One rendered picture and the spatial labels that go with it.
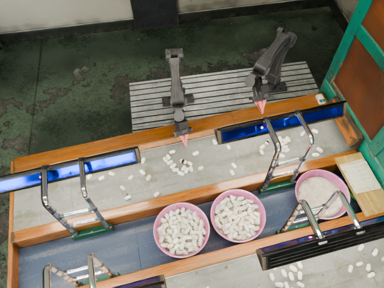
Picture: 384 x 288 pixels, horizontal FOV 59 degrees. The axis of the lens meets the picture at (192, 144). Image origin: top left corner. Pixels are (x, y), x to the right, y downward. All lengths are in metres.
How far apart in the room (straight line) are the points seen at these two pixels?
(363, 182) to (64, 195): 1.51
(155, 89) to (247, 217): 1.03
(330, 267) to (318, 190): 0.38
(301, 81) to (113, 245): 1.52
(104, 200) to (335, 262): 1.14
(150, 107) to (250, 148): 0.68
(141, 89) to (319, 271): 1.46
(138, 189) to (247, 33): 2.33
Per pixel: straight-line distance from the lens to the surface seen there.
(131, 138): 1.93
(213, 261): 1.63
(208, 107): 2.14
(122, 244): 1.78
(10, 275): 1.85
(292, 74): 2.40
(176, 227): 1.70
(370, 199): 1.90
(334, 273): 1.75
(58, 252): 1.86
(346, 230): 1.42
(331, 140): 2.05
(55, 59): 3.67
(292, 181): 1.86
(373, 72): 1.85
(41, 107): 3.30
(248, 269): 1.66
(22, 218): 1.92
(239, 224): 1.71
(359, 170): 1.96
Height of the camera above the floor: 2.35
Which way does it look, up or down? 58 degrees down
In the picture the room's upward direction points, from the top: 2 degrees counter-clockwise
